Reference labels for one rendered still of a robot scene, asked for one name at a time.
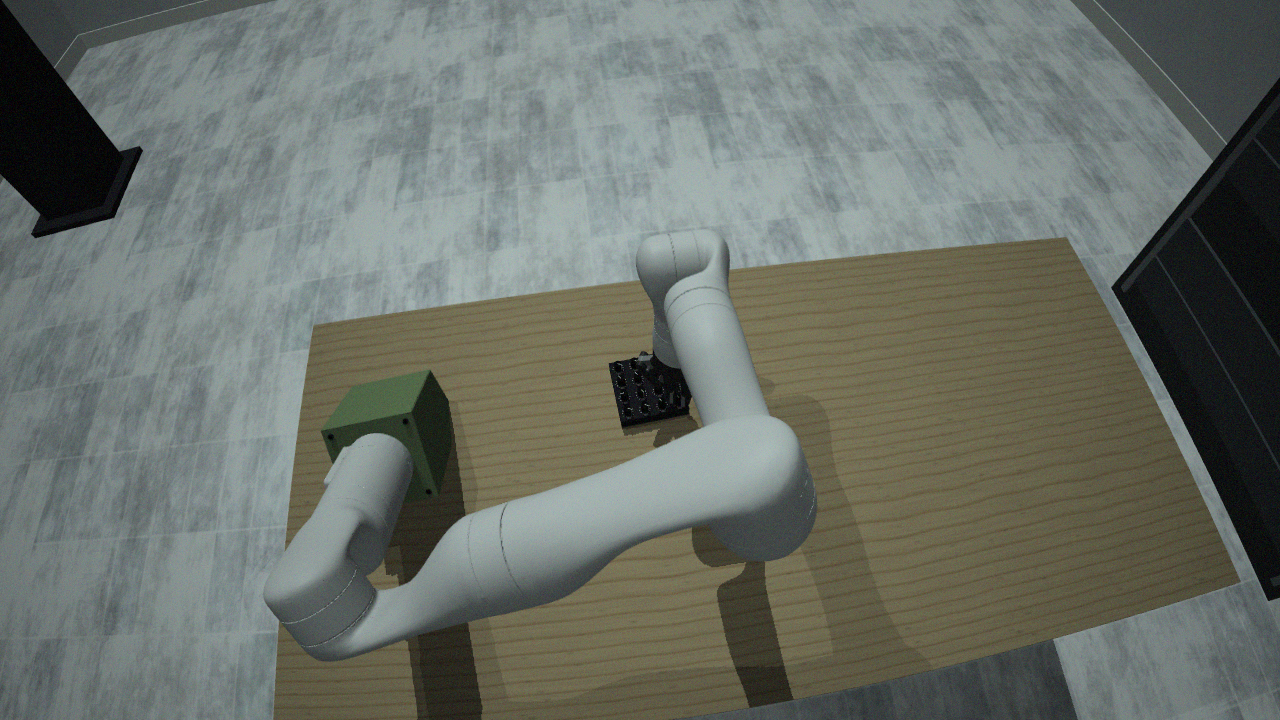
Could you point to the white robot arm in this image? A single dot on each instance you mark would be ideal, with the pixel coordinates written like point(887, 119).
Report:
point(747, 475)

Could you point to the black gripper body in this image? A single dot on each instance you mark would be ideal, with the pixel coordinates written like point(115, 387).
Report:
point(670, 372)

